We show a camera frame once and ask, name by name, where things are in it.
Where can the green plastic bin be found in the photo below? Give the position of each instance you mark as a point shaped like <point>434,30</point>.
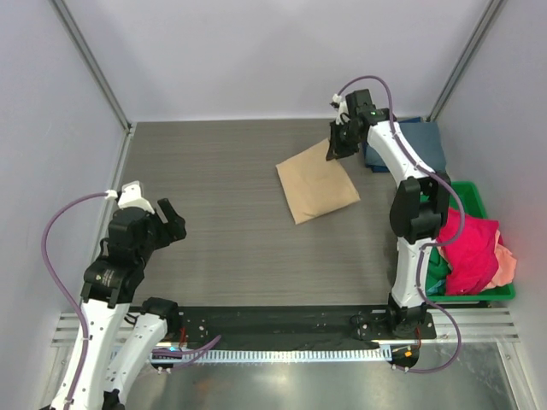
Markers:
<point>473,205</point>

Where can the green t shirt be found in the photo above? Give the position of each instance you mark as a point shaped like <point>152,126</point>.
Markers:
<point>437,271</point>

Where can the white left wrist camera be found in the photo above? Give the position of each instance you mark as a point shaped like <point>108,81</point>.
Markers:
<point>130,195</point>

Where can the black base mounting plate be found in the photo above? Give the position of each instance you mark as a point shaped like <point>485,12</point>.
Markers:
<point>290,328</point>

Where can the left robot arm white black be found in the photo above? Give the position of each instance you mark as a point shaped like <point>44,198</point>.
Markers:
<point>93,379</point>

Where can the left aluminium frame post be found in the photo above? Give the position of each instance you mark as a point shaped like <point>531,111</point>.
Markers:
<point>77,37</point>

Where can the right aluminium frame post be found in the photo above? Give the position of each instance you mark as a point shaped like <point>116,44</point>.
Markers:
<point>485,23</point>

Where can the beige t shirt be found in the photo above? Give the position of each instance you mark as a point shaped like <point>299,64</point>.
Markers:
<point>314,186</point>

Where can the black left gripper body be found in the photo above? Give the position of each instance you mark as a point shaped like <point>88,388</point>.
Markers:
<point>160,235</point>

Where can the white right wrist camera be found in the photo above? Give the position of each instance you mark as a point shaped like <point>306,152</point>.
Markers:
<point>339,104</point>

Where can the magenta t shirt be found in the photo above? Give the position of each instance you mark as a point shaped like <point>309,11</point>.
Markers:
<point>472,259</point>

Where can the folded grey-blue t shirt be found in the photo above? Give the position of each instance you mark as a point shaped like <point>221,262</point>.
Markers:
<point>426,141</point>

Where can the salmon pink t shirt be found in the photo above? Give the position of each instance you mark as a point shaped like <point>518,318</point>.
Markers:
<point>505,273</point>

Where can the aluminium frame post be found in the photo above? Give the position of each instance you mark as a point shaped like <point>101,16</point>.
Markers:
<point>485,23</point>
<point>77,37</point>

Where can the aluminium extrusion rail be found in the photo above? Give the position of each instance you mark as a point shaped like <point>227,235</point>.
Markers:
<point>477,325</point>

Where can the slotted cable duct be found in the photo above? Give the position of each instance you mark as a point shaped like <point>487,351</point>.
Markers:
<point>216,356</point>

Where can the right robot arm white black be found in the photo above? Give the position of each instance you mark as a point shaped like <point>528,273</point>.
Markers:
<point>419,209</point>

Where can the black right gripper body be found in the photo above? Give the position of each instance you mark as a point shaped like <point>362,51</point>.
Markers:
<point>344,143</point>

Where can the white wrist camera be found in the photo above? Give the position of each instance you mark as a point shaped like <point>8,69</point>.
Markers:
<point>339,104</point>
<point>130,195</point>

